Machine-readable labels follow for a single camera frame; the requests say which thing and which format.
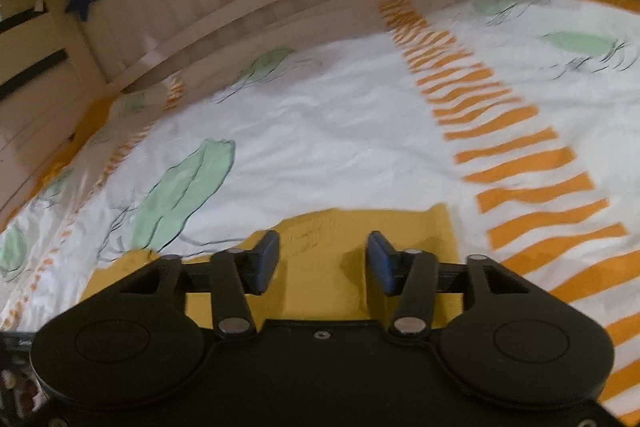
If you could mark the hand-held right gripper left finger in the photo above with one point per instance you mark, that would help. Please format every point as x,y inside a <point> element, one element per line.
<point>265,262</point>

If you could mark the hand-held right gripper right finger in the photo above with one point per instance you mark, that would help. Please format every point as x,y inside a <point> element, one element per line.
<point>380,262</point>

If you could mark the yellow knit sweater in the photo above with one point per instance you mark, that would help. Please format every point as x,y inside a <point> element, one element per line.
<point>320,257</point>

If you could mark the white leaf-print duvet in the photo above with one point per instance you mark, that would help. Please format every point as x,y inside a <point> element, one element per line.
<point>350,117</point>

